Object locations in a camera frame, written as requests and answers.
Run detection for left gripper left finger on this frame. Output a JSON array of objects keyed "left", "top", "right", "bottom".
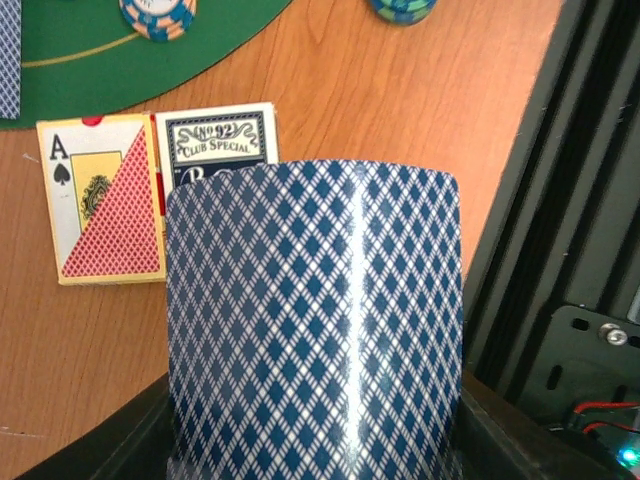
[{"left": 19, "top": 375, "right": 173, "bottom": 479}]

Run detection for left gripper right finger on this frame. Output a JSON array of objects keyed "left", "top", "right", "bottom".
[{"left": 452, "top": 374, "right": 634, "bottom": 479}]

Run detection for grey card box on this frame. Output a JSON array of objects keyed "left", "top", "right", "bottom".
[{"left": 166, "top": 160, "right": 463, "bottom": 479}]

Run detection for white chip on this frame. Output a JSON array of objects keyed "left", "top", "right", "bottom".
[{"left": 118, "top": 0, "right": 198, "bottom": 42}]

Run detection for face-down cards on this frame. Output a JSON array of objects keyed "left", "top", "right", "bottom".
[{"left": 0, "top": 0, "right": 22, "bottom": 120}]

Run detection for green controller board with LEDs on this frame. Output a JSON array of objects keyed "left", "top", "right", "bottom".
[{"left": 546, "top": 401, "right": 639, "bottom": 479}]

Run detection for blue playing card deck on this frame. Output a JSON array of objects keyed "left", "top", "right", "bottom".
[{"left": 155, "top": 102, "right": 279, "bottom": 194}]

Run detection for round green poker mat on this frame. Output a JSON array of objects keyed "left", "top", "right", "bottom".
[{"left": 1, "top": 1, "right": 288, "bottom": 129}]

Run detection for teal poker chip stack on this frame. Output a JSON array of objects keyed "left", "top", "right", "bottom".
[{"left": 369, "top": 0, "right": 436, "bottom": 26}]

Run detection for black aluminium frame rail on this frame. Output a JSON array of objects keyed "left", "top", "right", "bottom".
[{"left": 464, "top": 1, "right": 639, "bottom": 425}]

